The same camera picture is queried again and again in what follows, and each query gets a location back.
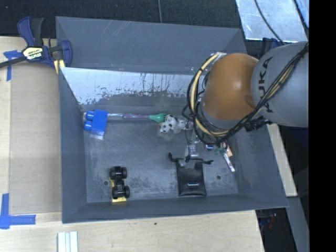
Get black drawstring pouch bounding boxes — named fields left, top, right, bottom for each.
left=167, top=152, right=214, bottom=197

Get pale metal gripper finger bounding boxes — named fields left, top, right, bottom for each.
left=186, top=144, right=200, bottom=159
left=178, top=117, right=194, bottom=134

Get blue toy brick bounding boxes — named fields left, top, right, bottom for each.
left=83, top=109, right=109, bottom=138

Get grey metal bin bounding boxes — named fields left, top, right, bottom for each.
left=55, top=16, right=290, bottom=224

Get pale wood board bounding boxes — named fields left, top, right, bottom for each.
left=9, top=61, right=62, bottom=215

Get white black-spotted toy animal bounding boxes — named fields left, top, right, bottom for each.
left=159, top=114, right=182, bottom=135

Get purple and green toothbrush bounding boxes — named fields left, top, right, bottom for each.
left=107, top=112, right=167, bottom=123

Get yellow toy car black wheels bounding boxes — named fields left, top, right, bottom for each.
left=108, top=165, right=131, bottom=206

